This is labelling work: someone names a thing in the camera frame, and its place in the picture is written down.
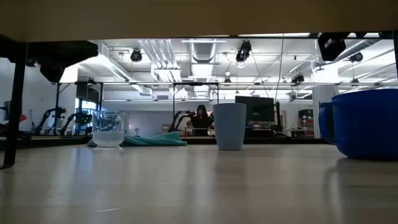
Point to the black metal table frame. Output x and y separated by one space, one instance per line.
280 140

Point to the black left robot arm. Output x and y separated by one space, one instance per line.
62 53

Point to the black hanging overhead camera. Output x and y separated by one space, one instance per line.
356 57
298 78
136 56
244 51

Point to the red parts bin rack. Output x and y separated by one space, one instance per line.
306 123

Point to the person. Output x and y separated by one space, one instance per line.
202 123

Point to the dark blue mug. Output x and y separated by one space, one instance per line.
367 124

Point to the clear glass cup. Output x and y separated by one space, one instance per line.
109 138

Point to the black computer monitor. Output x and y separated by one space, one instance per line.
255 109

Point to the silver ceiling air duct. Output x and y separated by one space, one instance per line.
203 52

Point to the background black robot arm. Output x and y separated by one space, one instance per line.
59 110
178 114
82 118

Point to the teal cloth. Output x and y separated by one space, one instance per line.
155 140

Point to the light blue plastic cup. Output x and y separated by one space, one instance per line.
229 127

